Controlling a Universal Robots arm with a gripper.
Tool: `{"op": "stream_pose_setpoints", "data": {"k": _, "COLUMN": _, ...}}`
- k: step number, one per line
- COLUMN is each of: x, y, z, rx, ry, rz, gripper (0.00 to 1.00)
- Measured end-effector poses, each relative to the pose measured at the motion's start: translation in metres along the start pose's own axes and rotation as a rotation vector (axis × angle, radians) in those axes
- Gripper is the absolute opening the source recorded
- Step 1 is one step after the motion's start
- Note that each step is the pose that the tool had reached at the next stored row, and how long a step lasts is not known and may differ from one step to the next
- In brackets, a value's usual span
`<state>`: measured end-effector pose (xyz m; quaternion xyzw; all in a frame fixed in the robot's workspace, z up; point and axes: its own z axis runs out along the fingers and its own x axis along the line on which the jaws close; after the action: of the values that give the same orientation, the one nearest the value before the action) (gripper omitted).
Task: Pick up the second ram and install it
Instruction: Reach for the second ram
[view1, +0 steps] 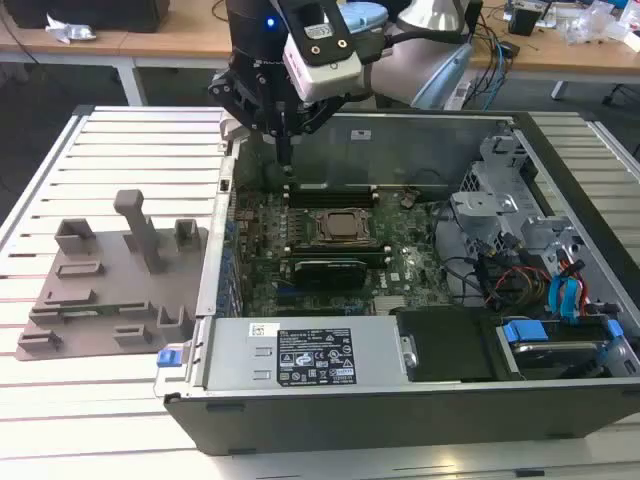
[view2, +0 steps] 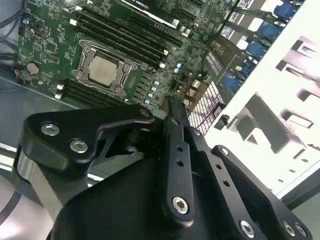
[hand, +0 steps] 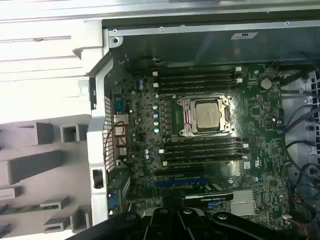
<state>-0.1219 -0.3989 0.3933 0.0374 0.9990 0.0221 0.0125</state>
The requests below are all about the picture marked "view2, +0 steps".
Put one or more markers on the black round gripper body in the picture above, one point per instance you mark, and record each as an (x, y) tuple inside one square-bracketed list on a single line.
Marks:
[(120, 205)]

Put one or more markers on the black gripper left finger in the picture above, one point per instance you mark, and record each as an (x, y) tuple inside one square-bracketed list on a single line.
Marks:
[(62, 140)]

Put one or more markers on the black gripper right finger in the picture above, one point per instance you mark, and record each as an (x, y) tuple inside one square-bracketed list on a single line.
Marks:
[(225, 175)]

